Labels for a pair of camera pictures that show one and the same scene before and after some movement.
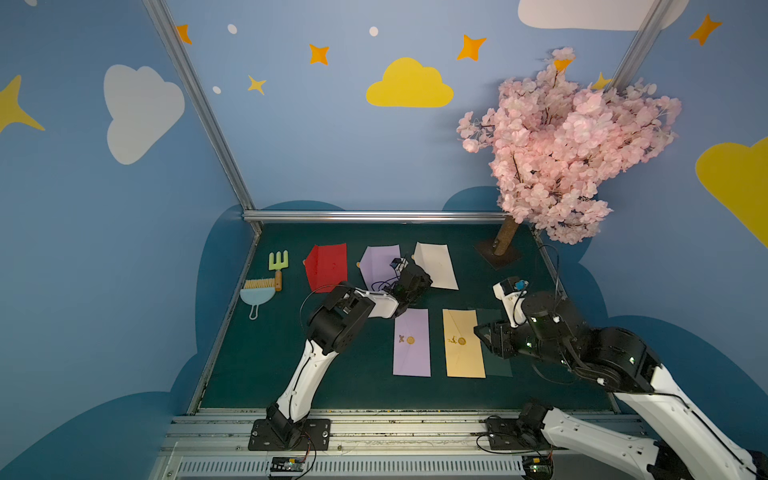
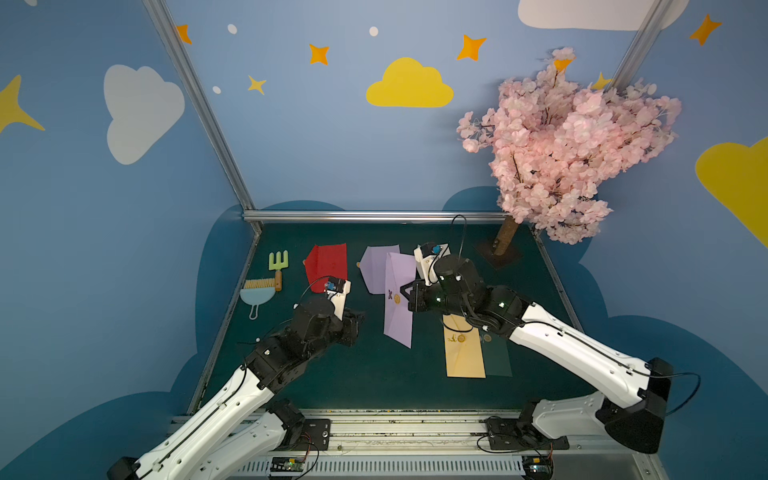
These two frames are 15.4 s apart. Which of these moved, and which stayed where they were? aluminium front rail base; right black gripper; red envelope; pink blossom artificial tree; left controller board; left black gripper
Moved: left black gripper; right black gripper
Stayed: aluminium front rail base; pink blossom artificial tree; left controller board; red envelope
